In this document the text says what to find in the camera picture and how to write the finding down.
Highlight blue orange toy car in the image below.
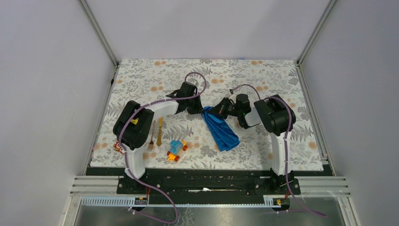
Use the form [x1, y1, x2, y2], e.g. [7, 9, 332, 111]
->
[167, 140, 188, 161]

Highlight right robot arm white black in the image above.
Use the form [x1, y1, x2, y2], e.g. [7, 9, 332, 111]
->
[208, 94, 296, 194]

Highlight blue cloth napkin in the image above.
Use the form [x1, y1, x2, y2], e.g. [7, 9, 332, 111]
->
[201, 106, 240, 151]

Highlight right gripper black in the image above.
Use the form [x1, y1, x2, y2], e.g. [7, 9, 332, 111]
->
[207, 97, 241, 120]

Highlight gold fork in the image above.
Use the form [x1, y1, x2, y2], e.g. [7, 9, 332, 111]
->
[147, 121, 156, 151]

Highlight yellow toy block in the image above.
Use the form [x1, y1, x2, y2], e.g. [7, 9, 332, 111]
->
[130, 119, 138, 125]

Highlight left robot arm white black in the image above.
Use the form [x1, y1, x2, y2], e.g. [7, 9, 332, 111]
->
[113, 81, 203, 194]

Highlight red owl toy block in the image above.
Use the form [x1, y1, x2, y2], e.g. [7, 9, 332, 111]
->
[113, 141, 124, 154]

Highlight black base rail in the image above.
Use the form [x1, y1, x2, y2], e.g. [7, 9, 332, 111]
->
[117, 169, 301, 205]

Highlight floral tablecloth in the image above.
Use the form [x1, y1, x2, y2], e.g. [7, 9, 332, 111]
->
[90, 59, 323, 171]

